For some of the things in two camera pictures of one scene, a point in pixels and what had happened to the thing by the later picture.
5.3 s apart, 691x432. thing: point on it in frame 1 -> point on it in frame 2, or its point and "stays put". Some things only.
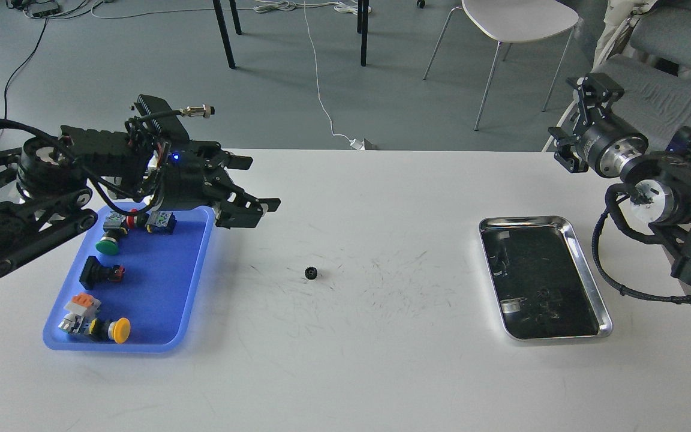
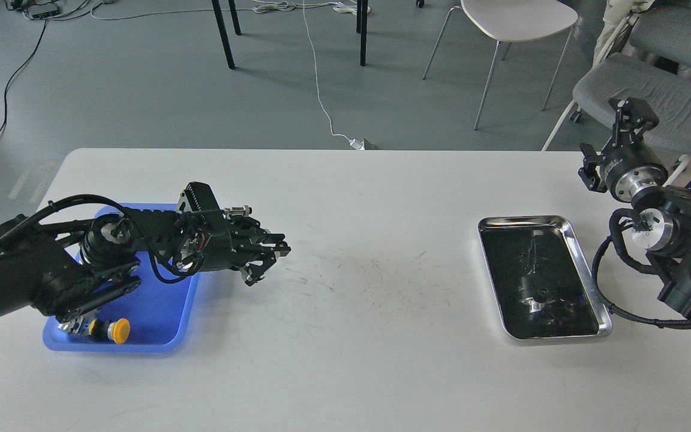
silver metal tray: (543, 289) stays put
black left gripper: (193, 177) -> (230, 243)
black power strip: (44, 9) stays put
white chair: (510, 21) stays put
